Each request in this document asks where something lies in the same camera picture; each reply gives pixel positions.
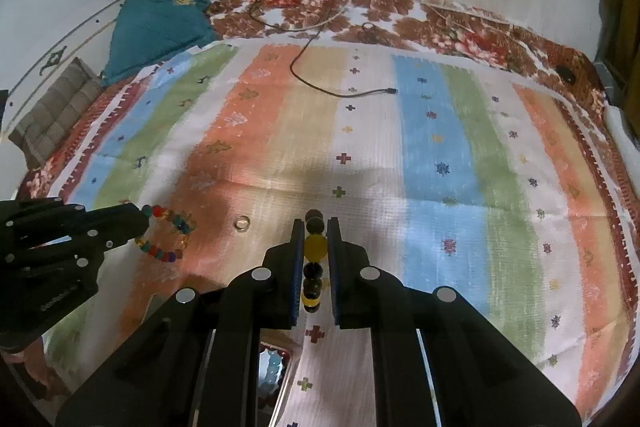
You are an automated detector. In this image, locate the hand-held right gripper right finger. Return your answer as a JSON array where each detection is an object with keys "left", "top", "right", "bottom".
[{"left": 327, "top": 217, "right": 583, "bottom": 427}]

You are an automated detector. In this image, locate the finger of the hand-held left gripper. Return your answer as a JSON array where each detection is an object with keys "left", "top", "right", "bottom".
[
  {"left": 70, "top": 223, "right": 149, "bottom": 269},
  {"left": 50, "top": 203, "right": 151, "bottom": 234}
]

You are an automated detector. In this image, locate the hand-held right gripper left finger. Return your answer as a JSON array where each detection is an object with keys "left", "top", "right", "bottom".
[{"left": 55, "top": 218, "right": 307, "bottom": 427}]

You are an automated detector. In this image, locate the dark and yellow bead bracelet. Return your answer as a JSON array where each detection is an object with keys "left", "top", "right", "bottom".
[{"left": 301, "top": 208, "right": 326, "bottom": 312}]

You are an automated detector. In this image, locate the multicolour bead bracelet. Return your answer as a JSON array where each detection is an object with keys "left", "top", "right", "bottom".
[{"left": 134, "top": 204, "right": 197, "bottom": 264}]

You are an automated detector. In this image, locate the silver metal tin box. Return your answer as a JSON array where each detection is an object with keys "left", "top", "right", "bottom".
[{"left": 197, "top": 329, "right": 302, "bottom": 427}]

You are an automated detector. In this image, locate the brown striped cushion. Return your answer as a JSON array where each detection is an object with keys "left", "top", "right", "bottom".
[{"left": 7, "top": 57, "right": 103, "bottom": 170}]

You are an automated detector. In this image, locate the striped pastel mat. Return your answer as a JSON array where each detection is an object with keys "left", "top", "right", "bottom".
[{"left": 42, "top": 42, "right": 633, "bottom": 427}]

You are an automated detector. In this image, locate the teal pillow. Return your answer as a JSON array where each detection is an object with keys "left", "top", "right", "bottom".
[{"left": 100, "top": 0, "right": 218, "bottom": 86}]

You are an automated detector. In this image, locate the brown floral bedsheet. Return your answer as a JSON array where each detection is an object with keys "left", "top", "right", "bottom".
[{"left": 17, "top": 0, "right": 640, "bottom": 427}]

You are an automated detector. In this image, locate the white bolster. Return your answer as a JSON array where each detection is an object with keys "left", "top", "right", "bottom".
[{"left": 602, "top": 107, "right": 640, "bottom": 168}]

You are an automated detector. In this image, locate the yellow curtain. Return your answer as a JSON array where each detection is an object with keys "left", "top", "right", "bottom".
[{"left": 597, "top": 0, "right": 640, "bottom": 72}]

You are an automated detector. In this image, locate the black charging cable with plug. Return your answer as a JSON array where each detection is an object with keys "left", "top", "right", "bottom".
[{"left": 290, "top": 0, "right": 399, "bottom": 98}]

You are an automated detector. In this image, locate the grey metal frame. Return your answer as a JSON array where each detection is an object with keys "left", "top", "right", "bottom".
[{"left": 595, "top": 59, "right": 631, "bottom": 108}]

